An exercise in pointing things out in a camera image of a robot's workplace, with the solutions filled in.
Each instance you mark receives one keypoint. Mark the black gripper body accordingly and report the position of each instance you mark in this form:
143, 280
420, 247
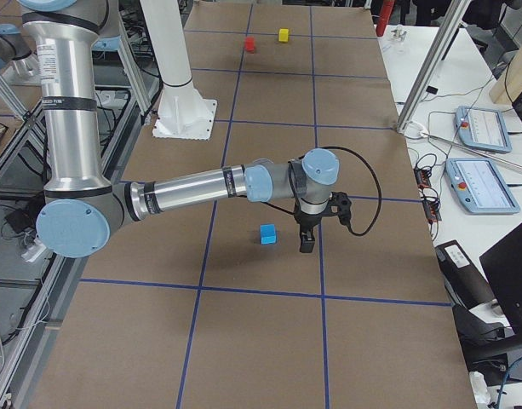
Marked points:
308, 221

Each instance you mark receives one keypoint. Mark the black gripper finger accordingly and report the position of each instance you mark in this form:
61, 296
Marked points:
307, 240

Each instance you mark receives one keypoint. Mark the blue cube block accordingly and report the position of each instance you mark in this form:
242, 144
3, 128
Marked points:
268, 234

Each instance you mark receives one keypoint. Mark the yellow cube block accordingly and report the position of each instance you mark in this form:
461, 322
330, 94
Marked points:
283, 35

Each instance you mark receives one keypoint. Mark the red cube block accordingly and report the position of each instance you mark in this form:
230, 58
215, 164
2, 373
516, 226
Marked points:
249, 44

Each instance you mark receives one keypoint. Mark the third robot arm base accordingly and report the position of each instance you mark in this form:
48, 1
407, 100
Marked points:
15, 51

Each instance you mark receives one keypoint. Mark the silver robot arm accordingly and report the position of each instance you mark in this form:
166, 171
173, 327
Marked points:
84, 209

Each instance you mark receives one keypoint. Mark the orange circuit board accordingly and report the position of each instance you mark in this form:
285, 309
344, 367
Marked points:
429, 196

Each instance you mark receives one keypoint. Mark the lower teach pendant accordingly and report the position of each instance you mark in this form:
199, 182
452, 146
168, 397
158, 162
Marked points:
479, 187

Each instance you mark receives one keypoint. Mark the teach pendant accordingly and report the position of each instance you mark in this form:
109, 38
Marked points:
482, 128
479, 187

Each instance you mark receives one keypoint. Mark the black device with label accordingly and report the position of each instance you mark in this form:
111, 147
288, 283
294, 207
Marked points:
466, 281

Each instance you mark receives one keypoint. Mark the upper teach pendant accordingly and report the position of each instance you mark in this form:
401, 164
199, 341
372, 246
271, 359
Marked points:
482, 128

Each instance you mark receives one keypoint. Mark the black monitor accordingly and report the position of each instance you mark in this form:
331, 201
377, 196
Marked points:
502, 265

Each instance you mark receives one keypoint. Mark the red fire extinguisher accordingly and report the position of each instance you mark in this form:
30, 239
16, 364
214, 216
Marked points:
384, 16

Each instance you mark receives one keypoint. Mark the wooden board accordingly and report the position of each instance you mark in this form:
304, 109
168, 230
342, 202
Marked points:
508, 87

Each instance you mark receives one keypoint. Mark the white power strip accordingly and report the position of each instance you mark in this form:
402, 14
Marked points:
33, 251

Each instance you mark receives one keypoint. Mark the white pedestal column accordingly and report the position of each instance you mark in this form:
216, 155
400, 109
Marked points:
182, 112

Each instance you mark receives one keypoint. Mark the aluminium frame post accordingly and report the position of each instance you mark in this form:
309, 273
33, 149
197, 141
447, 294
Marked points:
440, 44

